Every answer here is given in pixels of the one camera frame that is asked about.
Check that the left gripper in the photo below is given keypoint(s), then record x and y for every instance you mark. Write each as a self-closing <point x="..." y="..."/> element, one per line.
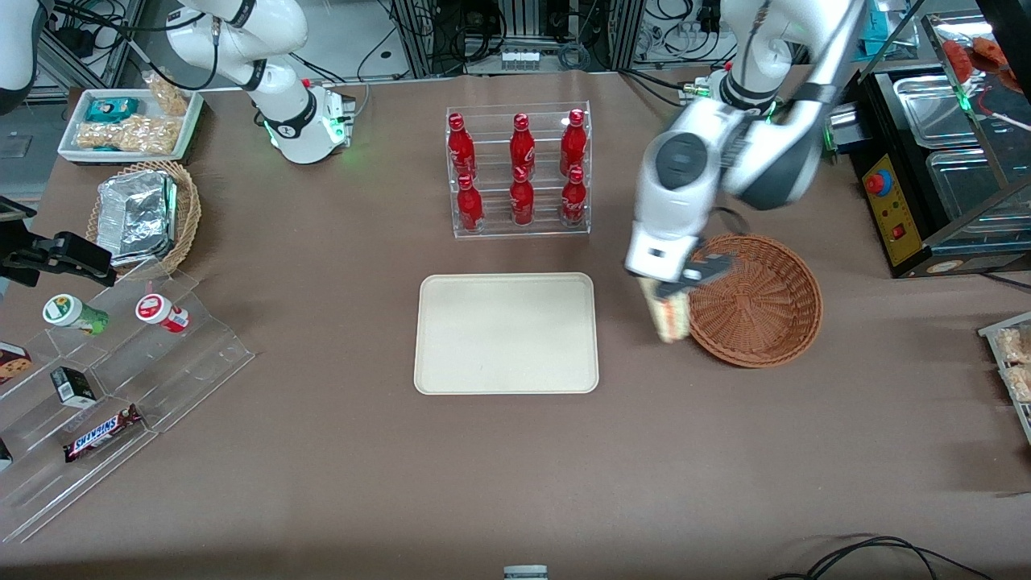
<point x="699" y="272"/>

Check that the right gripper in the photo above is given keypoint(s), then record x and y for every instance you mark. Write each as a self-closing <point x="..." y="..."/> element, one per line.
<point x="22" y="256"/>

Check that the triangle sandwich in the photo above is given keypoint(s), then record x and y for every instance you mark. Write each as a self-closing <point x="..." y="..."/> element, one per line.
<point x="670" y="321"/>

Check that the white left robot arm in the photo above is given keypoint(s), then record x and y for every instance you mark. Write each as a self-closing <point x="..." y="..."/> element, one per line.
<point x="685" y="161"/>

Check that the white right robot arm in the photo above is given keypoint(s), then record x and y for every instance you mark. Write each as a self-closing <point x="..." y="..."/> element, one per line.
<point x="282" y="105"/>

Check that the brown wicker basket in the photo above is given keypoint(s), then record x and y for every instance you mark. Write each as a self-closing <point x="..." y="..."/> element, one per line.
<point x="765" y="306"/>

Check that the light wicker basket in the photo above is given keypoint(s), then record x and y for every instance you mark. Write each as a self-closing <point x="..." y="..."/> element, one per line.
<point x="187" y="209"/>

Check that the white rectangular snack tray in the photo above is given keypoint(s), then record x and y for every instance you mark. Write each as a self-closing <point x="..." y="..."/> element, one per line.
<point x="72" y="121"/>

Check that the cream plastic tray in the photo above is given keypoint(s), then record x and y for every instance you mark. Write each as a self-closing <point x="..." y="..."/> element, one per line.
<point x="507" y="334"/>

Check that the tray with snack packs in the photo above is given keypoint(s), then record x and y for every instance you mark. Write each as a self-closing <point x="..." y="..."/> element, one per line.
<point x="992" y="329"/>

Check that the green lid cup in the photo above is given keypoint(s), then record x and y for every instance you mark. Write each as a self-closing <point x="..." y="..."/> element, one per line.
<point x="71" y="312"/>

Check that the silver foil packet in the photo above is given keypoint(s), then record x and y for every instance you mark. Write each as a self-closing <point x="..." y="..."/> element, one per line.
<point x="135" y="213"/>

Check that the red lid cup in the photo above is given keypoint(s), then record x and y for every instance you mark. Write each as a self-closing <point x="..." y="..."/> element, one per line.
<point x="159" y="311"/>

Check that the small black box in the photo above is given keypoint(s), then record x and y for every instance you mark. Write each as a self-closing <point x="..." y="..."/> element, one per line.
<point x="74" y="387"/>

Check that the brown cookie box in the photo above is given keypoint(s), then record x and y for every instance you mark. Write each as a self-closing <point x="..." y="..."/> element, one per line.
<point x="12" y="362"/>

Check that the large clear nut bag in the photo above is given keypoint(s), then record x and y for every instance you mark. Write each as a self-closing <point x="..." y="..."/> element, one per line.
<point x="129" y="135"/>

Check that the red cola bottle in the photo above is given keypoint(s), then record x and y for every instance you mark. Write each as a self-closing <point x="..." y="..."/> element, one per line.
<point x="522" y="149"/>
<point x="573" y="200"/>
<point x="522" y="201"/>
<point x="573" y="145"/>
<point x="469" y="208"/>
<point x="461" y="149"/>

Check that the clear acrylic stepped stand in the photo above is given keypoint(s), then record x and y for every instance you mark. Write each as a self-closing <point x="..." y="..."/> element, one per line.
<point x="185" y="370"/>

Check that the clear acrylic bottle rack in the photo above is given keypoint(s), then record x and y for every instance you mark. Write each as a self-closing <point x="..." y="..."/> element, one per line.
<point x="548" y="229"/>

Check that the teal snack packet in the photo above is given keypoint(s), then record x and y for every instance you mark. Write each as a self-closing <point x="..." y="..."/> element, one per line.
<point x="111" y="109"/>

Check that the snickers chocolate bar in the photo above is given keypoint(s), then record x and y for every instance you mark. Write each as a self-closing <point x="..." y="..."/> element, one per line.
<point x="103" y="433"/>

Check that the small clear nut bag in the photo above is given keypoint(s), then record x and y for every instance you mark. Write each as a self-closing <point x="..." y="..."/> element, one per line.
<point x="169" y="95"/>

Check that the silver metal cylinder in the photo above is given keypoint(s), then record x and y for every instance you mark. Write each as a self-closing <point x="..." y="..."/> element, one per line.
<point x="842" y="133"/>

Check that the black food warmer cabinet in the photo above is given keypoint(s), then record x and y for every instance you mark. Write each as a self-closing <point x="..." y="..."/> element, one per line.
<point x="890" y="209"/>

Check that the white power strip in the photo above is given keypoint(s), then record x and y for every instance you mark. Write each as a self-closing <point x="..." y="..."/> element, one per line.
<point x="519" y="58"/>

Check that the stainless steel pan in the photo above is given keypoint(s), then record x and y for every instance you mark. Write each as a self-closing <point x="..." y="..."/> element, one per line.
<point x="934" y="109"/>
<point x="966" y="187"/>

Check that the teal paper object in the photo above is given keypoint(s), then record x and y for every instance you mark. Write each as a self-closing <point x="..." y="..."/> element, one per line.
<point x="884" y="36"/>

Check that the clear bag of puffs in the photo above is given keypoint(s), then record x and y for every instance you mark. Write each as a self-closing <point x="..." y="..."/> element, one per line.
<point x="1020" y="383"/>
<point x="1013" y="345"/>

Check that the small grey device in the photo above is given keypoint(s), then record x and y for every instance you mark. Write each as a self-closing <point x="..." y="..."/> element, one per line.
<point x="525" y="573"/>

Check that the orange fried food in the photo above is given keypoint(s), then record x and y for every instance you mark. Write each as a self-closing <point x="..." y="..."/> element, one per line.
<point x="960" y="55"/>

